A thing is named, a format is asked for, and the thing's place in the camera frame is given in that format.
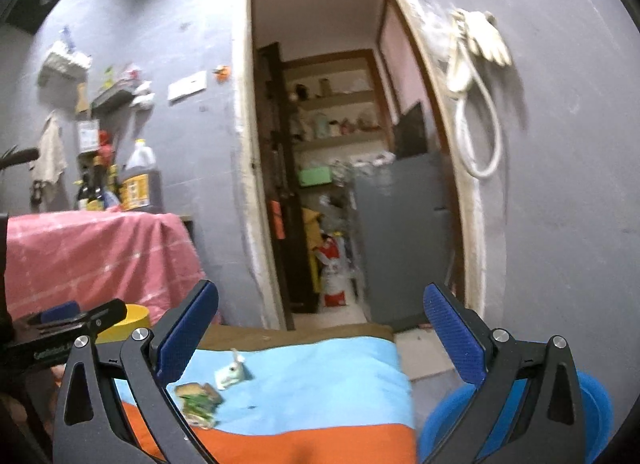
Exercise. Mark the white wall basket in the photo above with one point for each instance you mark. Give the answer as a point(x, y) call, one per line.
point(61, 61)

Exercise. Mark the wooden storage shelf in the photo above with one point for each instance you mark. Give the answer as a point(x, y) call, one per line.
point(340, 107)

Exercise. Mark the orange wall hook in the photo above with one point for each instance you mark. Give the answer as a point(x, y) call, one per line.
point(222, 73)

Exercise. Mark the dark sauce bottle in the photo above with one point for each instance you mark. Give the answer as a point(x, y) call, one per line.
point(83, 194)

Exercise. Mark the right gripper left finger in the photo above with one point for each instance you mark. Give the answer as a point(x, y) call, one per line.
point(90, 424)

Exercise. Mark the yellow plastic bowl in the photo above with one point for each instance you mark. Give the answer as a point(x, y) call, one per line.
point(136, 316)

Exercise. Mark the wire wall shelf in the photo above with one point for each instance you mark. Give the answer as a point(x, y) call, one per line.
point(109, 100)

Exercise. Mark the red white rice sack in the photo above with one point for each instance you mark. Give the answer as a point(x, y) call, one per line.
point(336, 286)

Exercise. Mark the green box on shelf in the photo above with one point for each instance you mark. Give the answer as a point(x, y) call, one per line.
point(315, 176)

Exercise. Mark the large cooking oil jug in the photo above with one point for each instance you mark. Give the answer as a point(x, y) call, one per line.
point(141, 185)

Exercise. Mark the black monitor screen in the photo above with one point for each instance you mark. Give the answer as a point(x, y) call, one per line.
point(410, 138)

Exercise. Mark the grey washing machine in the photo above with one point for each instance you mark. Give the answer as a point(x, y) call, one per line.
point(405, 236)

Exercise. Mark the hanging beige towel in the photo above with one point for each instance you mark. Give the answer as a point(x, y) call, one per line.
point(47, 169)

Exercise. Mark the white rubber gloves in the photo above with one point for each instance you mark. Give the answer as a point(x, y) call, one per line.
point(473, 34)

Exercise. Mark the striped fleece table cover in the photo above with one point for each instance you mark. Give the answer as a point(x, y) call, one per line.
point(329, 395)

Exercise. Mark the pink checked cloth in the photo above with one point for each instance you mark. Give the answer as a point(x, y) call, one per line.
point(95, 256)

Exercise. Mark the green leafy scrap wrapper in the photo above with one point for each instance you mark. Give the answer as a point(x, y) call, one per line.
point(198, 404)

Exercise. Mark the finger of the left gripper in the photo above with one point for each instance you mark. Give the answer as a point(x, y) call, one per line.
point(65, 311)

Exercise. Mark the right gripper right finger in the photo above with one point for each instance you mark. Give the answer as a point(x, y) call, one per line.
point(492, 360)

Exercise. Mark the blue plastic bucket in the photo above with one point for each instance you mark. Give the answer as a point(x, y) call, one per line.
point(597, 414)

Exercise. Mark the white wall switch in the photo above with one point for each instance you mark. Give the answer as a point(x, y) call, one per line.
point(187, 86)

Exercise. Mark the black handled cooking pot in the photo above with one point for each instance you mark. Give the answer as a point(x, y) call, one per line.
point(14, 157)

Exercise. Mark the small white green wrapper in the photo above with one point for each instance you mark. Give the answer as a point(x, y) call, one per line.
point(232, 374)

